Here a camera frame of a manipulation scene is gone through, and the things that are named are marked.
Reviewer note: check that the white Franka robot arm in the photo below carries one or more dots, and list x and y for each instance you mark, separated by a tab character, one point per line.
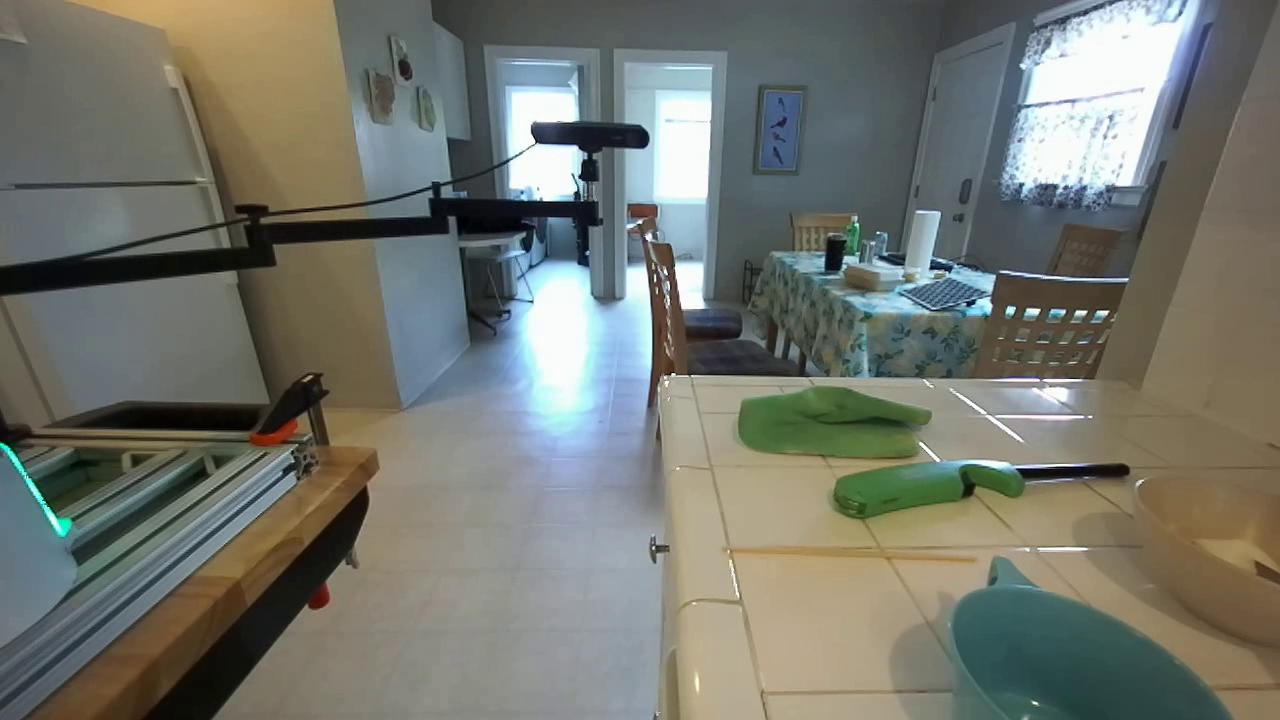
21	573

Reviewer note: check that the white room door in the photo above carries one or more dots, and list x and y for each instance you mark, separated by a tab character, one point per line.
963	146

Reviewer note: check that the wooden slat back chair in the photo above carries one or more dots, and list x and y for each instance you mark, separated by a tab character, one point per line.
665	321
714	321

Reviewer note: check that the plastic drawer cart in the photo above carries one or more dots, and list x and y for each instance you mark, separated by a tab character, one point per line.
496	281

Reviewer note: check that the metal drawer knob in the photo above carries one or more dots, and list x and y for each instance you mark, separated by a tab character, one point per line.
657	546

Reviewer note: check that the green cloth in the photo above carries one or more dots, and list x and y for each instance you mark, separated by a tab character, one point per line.
826	424

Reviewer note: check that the black cup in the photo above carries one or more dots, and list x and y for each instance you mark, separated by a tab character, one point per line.
832	252

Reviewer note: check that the dining table with floral cloth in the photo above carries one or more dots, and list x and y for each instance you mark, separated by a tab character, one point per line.
866	327

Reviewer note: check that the green bottle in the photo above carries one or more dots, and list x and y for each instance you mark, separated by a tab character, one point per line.
852	239

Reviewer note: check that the blue framed picture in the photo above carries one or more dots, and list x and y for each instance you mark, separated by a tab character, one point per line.
783	131

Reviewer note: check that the white paper towel roll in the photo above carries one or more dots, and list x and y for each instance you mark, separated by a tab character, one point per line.
923	240

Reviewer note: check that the checked placemat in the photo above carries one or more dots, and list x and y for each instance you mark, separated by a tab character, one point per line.
945	292

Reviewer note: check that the orange black clamp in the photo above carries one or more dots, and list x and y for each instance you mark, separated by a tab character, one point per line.
288	407

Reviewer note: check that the wooden lattice back chair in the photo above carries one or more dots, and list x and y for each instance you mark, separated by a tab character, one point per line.
1044	335

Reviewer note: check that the white lace window curtain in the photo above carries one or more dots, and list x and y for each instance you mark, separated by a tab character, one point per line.
1092	103

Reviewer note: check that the teal plastic bowl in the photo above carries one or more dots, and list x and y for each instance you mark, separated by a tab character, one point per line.
1066	666

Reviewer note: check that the white refrigerator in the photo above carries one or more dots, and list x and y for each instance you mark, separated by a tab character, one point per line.
105	203

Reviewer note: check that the beige bowl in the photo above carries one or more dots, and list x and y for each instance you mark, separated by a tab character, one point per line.
1201	546

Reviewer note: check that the black stereo camera bar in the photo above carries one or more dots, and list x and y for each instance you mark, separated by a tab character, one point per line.
591	133

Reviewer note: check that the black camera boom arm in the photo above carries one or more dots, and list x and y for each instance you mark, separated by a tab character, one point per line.
334	228

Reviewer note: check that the wall plate decorations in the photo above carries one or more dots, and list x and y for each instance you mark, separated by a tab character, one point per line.
401	80

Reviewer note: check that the aluminium profile frame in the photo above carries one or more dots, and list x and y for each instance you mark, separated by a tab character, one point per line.
145	523

